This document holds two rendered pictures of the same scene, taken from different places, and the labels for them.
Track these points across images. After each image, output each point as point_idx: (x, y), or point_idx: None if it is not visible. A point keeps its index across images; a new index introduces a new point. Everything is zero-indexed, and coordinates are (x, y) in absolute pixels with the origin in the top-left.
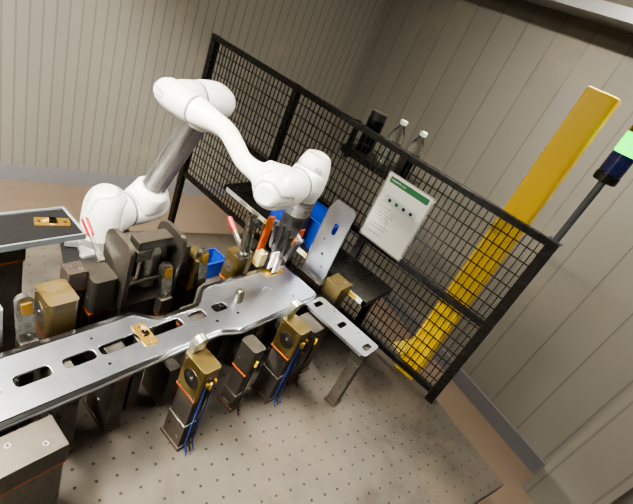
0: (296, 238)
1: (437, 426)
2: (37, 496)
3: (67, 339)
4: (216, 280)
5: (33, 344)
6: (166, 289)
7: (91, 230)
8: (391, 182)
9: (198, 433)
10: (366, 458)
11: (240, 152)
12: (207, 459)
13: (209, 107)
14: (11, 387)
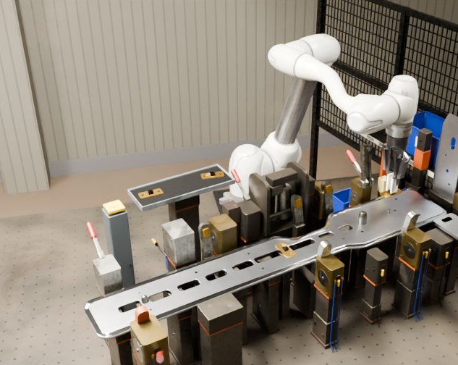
0: (403, 156)
1: None
2: (229, 347)
3: (233, 254)
4: None
5: (213, 258)
6: (299, 217)
7: (238, 178)
8: None
9: (343, 338)
10: None
11: (336, 93)
12: (351, 355)
13: (312, 61)
14: (205, 281)
